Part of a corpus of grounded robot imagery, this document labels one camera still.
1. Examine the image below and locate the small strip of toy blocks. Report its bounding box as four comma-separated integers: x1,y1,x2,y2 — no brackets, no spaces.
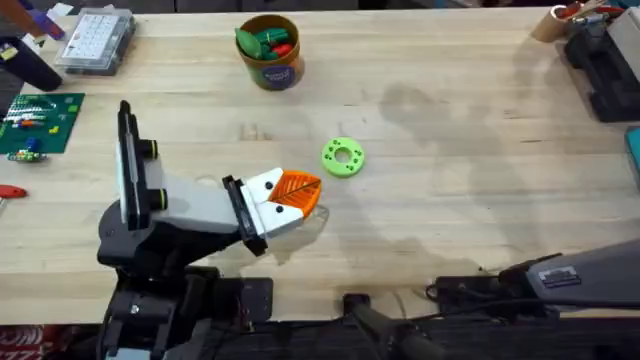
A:
6,149,49,164

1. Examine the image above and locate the black tool case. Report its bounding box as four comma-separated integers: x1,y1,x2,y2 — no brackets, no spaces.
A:
563,22,640,124

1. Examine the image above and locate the brown tape roll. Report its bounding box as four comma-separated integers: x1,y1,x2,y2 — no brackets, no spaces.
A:
529,4,572,44

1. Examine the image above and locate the green disc with holes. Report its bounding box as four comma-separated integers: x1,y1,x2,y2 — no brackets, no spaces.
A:
320,136,366,179

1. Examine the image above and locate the red-handled tool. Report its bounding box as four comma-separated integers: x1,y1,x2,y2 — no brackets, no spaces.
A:
0,184,29,201

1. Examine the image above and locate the brown tub with toy vegetables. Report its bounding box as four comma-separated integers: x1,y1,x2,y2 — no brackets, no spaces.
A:
234,13,305,92

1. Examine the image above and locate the teal box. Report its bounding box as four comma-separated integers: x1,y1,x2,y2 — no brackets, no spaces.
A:
624,125,640,187

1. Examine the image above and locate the clear plastic parts box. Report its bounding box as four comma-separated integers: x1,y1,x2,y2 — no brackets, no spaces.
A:
53,7,137,77

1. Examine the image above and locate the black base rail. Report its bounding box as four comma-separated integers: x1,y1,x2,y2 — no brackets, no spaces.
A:
164,317,640,360

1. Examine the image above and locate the black upright wrist plate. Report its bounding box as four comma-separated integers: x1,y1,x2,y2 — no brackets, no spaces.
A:
115,99,151,232

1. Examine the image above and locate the grey box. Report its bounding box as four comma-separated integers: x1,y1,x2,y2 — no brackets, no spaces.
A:
606,6,640,84

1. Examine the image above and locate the green board with toy blocks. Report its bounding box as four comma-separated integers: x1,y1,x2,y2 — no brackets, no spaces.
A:
0,92,86,156

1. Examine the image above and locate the purple tool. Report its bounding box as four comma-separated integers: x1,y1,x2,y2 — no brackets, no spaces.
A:
18,0,67,42

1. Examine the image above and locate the black cylinder tool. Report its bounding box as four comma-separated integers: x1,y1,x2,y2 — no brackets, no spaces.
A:
0,35,64,93

